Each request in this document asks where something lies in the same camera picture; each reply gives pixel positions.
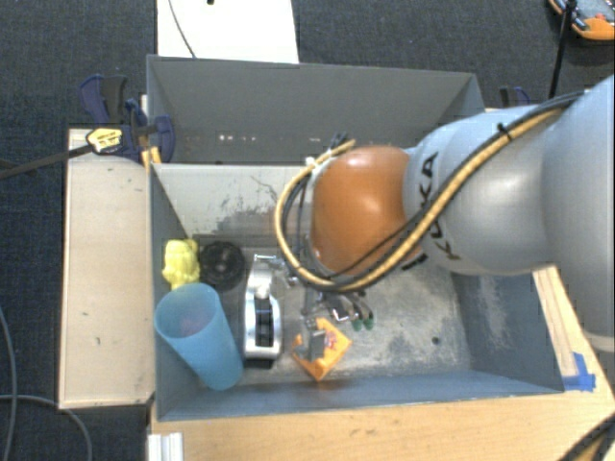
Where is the pale wood flat board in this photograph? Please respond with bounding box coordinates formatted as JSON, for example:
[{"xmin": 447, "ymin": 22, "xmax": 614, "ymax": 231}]
[{"xmin": 58, "ymin": 128, "xmax": 157, "ymax": 410}]

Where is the black round lid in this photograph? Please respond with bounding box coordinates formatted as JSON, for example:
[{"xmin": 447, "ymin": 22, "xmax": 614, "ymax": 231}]
[{"xmin": 198, "ymin": 240, "xmax": 246, "ymax": 288}]

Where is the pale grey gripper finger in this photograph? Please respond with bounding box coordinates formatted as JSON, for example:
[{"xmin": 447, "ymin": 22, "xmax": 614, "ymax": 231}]
[
  {"xmin": 293, "ymin": 317, "xmax": 318, "ymax": 357},
  {"xmin": 309, "ymin": 329, "xmax": 329, "ymax": 361}
]

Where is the blue plastic cup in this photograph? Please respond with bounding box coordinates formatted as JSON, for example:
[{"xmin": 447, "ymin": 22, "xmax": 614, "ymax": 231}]
[{"xmin": 153, "ymin": 281, "xmax": 244, "ymax": 392}]

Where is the grey metal bin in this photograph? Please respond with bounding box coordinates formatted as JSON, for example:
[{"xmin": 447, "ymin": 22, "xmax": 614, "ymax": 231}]
[{"xmin": 145, "ymin": 54, "xmax": 566, "ymax": 424}]

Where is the orange small box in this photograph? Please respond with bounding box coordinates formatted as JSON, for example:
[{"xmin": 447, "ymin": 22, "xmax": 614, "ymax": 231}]
[{"xmin": 290, "ymin": 317, "xmax": 353, "ymax": 382}]

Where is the yellow soft toy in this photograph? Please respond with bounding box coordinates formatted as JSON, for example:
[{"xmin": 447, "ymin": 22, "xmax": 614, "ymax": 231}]
[{"xmin": 160, "ymin": 238, "xmax": 201, "ymax": 291}]

